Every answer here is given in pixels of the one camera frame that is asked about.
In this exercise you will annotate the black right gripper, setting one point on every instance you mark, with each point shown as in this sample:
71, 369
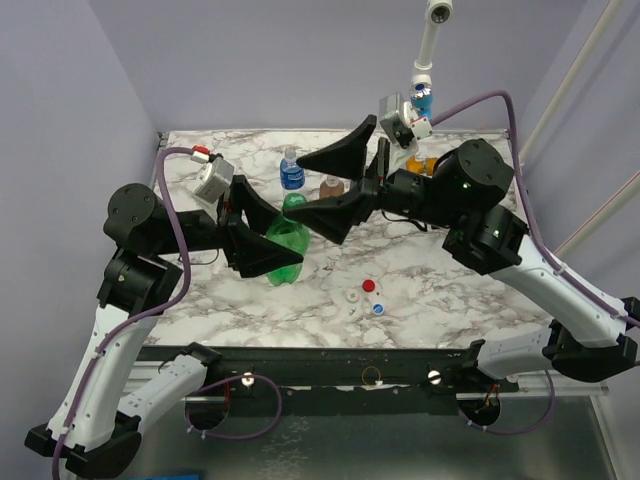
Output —
376, 176

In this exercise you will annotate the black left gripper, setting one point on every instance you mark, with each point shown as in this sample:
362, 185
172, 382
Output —
244, 248

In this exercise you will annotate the gold red label bottle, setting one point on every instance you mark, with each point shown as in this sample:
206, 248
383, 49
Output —
331, 186

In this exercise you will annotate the green plastic bottle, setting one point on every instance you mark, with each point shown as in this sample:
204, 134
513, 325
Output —
292, 235

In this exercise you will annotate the blue label Pocari bottle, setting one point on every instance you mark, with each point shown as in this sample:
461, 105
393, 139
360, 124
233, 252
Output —
292, 175

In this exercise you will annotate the red bottle cap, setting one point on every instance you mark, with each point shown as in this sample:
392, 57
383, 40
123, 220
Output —
368, 285

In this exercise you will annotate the white bottle cap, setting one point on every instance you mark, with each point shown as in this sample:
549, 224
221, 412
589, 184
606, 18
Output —
352, 296

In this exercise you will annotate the white blue Pocari cap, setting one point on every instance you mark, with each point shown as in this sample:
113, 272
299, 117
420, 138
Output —
378, 309

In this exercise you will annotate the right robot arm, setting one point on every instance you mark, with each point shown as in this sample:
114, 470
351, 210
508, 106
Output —
587, 339

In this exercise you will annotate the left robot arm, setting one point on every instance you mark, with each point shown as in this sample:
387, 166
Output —
98, 428

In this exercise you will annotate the orange pipe valve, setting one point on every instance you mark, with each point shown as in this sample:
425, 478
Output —
423, 166

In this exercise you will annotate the blue pipe valve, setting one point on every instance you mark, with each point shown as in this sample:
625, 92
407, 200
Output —
421, 99

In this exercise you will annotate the white diagonal pole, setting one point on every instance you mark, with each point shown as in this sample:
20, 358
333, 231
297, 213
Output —
567, 69

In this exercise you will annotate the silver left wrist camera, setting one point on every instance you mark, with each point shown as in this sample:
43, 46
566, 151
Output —
213, 179

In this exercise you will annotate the black mounting rail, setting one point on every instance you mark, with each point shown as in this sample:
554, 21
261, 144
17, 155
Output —
340, 382

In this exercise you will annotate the white PVC pipe frame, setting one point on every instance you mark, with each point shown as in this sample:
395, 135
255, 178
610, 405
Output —
436, 15

